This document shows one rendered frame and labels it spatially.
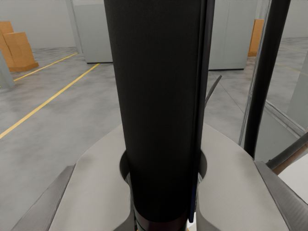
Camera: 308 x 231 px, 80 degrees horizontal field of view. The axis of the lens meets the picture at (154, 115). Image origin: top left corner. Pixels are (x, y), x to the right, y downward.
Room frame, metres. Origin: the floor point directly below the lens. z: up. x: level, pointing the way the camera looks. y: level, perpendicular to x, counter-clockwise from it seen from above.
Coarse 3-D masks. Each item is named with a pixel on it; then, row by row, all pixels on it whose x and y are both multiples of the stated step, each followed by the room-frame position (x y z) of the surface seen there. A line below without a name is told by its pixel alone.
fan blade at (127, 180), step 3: (129, 174) 0.38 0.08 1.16; (126, 177) 0.40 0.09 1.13; (129, 177) 0.37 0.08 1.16; (126, 180) 0.39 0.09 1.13; (129, 180) 0.36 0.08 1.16; (129, 183) 0.35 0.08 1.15; (129, 186) 0.35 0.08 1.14; (132, 195) 0.31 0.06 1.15; (132, 198) 0.31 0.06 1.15; (132, 201) 0.31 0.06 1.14; (132, 204) 0.32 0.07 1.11
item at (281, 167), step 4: (304, 144) 0.21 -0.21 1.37; (300, 148) 0.20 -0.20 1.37; (304, 148) 0.20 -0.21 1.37; (296, 152) 0.19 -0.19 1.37; (300, 152) 0.20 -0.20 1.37; (292, 156) 0.19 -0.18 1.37; (296, 156) 0.19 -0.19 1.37; (288, 160) 0.18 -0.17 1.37; (292, 160) 0.18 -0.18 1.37; (280, 164) 0.17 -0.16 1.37; (284, 164) 0.17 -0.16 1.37; (288, 164) 0.18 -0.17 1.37; (276, 168) 0.17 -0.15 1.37; (280, 168) 0.17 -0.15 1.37; (284, 168) 0.17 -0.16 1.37; (276, 172) 0.16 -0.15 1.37; (280, 172) 0.17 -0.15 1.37
